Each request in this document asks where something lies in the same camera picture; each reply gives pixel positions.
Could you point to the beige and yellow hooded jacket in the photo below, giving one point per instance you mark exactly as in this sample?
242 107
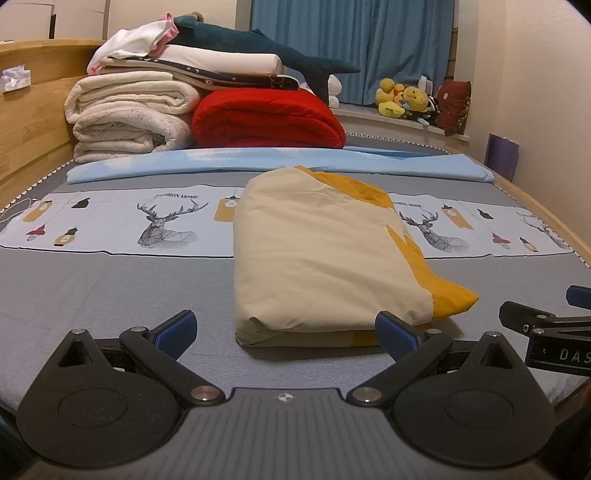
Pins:
314 258

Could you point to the window sill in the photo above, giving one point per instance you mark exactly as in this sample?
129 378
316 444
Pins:
392 125

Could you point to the white folded bedding stack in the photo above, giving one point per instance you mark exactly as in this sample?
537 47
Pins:
240 79

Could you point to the white plush toy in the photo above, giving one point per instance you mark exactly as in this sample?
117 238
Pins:
334 90

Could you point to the dark red cushion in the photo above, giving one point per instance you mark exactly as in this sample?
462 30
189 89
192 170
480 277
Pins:
455 106

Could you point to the white pillow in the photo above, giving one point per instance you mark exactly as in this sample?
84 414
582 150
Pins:
221 60

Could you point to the tissue box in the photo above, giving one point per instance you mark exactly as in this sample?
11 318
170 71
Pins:
16 78

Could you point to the white wardrobe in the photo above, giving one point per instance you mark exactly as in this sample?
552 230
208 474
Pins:
55 18

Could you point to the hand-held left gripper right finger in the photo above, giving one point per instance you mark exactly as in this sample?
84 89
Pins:
397 334

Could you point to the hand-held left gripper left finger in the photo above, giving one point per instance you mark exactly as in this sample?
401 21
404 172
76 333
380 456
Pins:
178 330

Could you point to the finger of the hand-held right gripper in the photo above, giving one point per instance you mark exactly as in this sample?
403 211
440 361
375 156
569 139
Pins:
521 314
579 295

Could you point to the yellow plush toy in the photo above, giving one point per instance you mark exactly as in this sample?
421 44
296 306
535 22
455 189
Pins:
390 99
413 100

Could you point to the white fleecy folded blanket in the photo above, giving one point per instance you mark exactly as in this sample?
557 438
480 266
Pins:
124 134

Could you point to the light blue folded blanket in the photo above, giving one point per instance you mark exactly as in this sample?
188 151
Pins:
184 161

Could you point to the purple box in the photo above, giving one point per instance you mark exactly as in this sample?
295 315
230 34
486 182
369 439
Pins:
503 157

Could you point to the dark blue shark plush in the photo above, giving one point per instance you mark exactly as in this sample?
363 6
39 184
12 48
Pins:
258 48

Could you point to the striped plush toy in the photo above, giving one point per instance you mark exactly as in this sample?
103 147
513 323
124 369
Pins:
429 108

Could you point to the white and pink garment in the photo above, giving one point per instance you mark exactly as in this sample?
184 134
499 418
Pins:
134 39

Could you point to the wooden bed frame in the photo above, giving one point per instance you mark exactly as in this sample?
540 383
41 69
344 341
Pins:
32 138

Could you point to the blue curtain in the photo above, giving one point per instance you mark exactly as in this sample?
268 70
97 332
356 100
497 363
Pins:
360 41

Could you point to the red folded blanket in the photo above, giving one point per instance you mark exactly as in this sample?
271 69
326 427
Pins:
263 117

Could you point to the brown plush toy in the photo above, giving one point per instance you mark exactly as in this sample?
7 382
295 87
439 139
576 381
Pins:
195 15

